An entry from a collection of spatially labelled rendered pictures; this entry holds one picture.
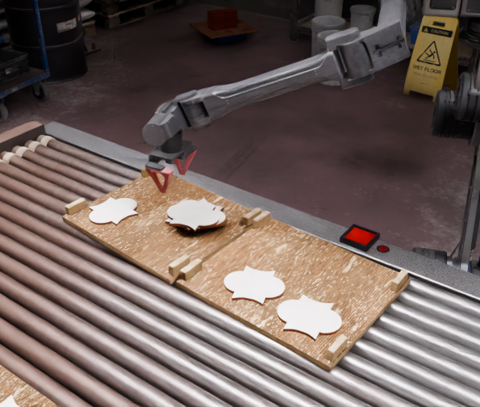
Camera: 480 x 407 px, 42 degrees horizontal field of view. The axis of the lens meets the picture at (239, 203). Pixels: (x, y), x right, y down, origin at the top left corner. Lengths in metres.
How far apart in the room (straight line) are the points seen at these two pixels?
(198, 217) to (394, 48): 0.63
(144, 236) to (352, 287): 0.53
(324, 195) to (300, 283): 2.18
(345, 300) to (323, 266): 0.12
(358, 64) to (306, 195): 2.31
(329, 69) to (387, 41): 0.13
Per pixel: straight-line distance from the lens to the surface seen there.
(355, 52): 1.29
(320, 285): 1.42
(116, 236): 1.59
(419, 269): 1.55
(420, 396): 1.26
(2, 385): 1.28
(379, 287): 1.44
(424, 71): 4.95
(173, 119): 1.40
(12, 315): 1.45
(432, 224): 3.44
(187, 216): 1.57
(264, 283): 1.40
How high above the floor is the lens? 1.83
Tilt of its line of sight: 32 degrees down
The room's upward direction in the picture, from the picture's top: straight up
